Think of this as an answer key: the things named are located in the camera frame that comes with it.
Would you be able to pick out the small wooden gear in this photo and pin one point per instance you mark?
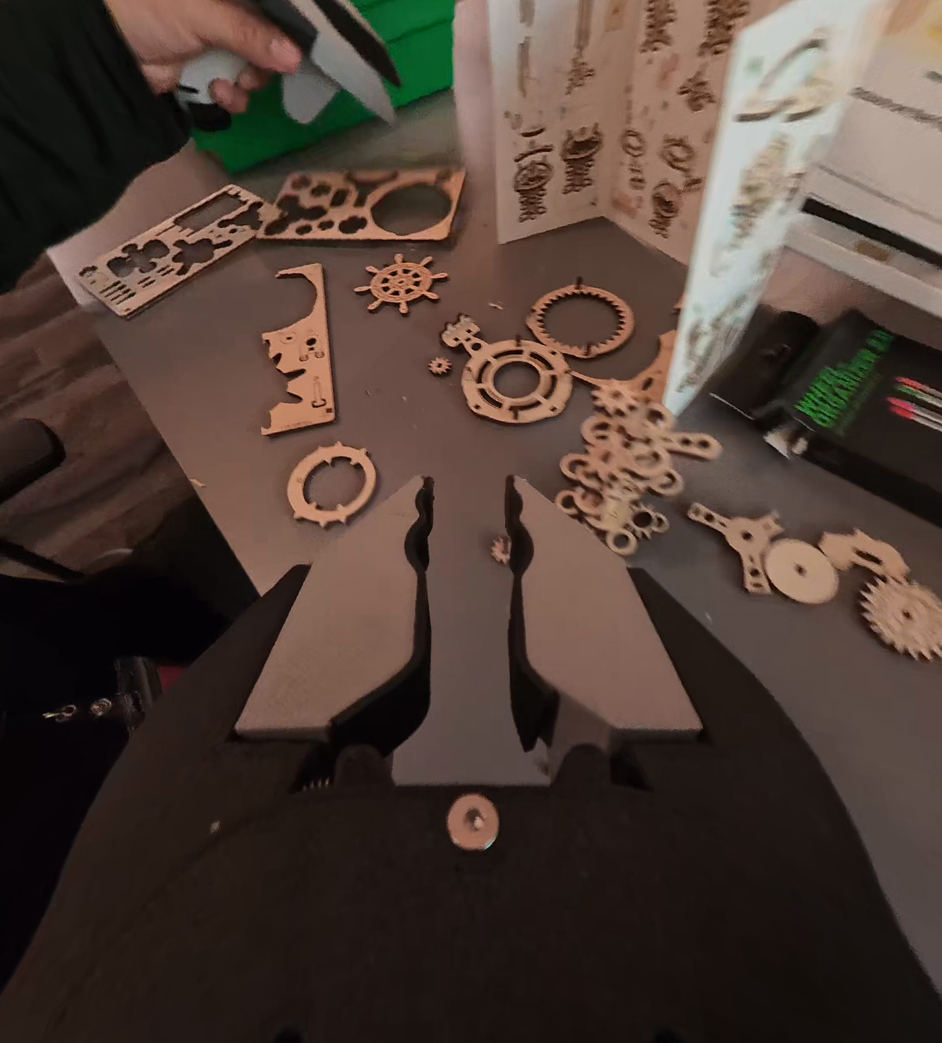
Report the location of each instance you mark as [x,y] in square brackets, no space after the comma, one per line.
[501,550]

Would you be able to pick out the large empty green bin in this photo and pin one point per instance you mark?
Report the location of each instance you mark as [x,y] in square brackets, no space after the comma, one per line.
[406,49]

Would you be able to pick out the wooden offcut with arc cutout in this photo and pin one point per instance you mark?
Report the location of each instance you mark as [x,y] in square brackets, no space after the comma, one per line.
[650,367]

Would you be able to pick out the plain wooden disc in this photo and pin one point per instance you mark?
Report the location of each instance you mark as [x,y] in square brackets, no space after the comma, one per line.
[805,574]

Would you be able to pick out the black box with green print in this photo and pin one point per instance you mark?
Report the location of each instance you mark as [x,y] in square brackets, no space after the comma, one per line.
[886,424]

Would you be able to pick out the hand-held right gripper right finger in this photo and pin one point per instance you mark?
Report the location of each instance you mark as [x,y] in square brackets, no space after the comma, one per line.
[601,644]

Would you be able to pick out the wooden sheet with slot cutouts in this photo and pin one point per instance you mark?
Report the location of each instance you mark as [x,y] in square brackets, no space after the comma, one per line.
[104,281]

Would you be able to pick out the irregular wooden bracket piece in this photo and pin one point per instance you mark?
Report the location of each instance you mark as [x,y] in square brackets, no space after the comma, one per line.
[862,554]

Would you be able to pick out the person's left hand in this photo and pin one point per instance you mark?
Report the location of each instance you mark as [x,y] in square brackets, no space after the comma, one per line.
[194,28]

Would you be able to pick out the tiny wooden gear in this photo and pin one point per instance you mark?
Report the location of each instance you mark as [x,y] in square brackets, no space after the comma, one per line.
[439,367]

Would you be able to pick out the folded paper instruction sheet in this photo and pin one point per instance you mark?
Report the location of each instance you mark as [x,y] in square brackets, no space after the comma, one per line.
[585,106]

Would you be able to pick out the round slotted wooden wheel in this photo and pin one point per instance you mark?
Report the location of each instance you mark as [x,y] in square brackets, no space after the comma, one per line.
[479,383]

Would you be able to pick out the large toothed wooden gear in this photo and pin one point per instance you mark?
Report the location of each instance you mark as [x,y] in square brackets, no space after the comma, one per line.
[911,623]

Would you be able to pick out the wooden ship wheel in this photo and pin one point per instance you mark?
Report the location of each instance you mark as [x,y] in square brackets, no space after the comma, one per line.
[400,283]

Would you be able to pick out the pile of wooden linkage parts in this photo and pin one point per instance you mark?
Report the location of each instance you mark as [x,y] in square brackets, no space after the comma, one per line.
[626,456]

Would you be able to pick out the white box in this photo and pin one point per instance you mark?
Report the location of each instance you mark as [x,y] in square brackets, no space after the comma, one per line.
[919,163]

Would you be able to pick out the jagged wooden offcut strip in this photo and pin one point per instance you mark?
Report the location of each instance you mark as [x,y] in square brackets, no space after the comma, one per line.
[316,358]

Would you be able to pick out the person's left forearm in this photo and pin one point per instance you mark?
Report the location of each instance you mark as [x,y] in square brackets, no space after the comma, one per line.
[31,122]

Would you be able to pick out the wooden sheet with round hole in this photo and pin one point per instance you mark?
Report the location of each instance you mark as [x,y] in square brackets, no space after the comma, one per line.
[357,195]

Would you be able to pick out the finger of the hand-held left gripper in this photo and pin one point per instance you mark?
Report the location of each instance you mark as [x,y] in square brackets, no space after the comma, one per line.
[349,61]

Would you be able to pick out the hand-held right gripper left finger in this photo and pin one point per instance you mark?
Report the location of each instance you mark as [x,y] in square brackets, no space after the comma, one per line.
[340,635]

